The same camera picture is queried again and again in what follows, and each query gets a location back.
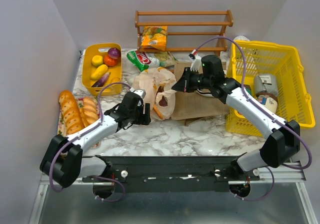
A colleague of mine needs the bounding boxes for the burlap tote bag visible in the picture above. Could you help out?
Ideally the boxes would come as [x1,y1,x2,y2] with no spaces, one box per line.
[170,60,231,127]

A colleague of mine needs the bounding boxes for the orange plastic grocery bag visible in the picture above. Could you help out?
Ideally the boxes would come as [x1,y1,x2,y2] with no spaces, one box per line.
[132,67,177,120]

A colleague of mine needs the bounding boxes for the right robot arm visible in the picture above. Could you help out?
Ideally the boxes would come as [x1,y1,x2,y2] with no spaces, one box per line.
[172,55,300,173]

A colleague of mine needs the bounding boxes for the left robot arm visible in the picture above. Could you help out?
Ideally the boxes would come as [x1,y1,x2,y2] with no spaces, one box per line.
[40,89,151,188]

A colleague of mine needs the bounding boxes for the green white Chulz chips bag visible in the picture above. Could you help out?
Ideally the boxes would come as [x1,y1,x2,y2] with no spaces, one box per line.
[126,50,177,72]

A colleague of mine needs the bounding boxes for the purple eggplant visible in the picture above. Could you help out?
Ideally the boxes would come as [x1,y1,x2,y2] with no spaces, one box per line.
[92,72,111,88]

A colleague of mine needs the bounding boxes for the wooden shelf rack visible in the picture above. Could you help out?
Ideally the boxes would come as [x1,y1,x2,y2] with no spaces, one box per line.
[134,9,234,53]

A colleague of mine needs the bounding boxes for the green box in basket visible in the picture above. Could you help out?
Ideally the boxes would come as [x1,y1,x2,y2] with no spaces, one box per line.
[244,84,252,95]

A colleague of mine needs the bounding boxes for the yellow chips bag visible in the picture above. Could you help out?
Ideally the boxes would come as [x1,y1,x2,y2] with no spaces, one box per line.
[141,26,168,51]

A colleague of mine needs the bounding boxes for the yellow lemon squash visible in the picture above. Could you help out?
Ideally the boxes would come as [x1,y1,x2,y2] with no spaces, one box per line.
[90,64,109,80]

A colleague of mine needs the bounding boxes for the orange tomato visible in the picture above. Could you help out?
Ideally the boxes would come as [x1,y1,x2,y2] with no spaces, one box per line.
[103,54,118,67]

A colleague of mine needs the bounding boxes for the long baguette bread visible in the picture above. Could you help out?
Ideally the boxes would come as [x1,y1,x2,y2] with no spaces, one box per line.
[58,90,84,135]

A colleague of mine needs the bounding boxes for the yellow plastic bin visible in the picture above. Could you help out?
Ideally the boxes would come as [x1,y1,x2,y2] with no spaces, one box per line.
[81,43,123,96]

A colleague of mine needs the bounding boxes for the purple onion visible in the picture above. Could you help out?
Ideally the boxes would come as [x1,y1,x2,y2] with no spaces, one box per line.
[107,47,121,60]

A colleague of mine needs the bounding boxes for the yellow round squash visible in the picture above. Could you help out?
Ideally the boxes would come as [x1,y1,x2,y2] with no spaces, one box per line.
[91,55,104,67]

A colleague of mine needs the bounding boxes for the grey wrapped package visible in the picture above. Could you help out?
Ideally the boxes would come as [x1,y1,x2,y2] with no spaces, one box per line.
[253,73,279,97]

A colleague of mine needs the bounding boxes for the brown labelled jar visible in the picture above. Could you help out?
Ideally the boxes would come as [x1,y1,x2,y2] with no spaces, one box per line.
[256,92,278,113]

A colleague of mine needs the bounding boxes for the yellow mesh basket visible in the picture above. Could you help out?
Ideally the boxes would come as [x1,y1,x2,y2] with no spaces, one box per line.
[226,41,316,129]

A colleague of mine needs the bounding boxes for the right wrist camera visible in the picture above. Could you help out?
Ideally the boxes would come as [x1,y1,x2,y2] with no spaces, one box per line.
[188,49,202,72]

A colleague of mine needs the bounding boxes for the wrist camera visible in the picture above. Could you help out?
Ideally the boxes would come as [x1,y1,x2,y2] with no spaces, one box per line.
[188,49,202,72]
[133,89,146,100]

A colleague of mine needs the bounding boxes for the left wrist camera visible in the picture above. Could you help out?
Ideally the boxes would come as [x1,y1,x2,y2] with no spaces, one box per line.
[133,89,146,100]

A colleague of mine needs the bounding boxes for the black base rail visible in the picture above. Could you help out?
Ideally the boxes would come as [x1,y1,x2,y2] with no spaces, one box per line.
[79,155,261,194]

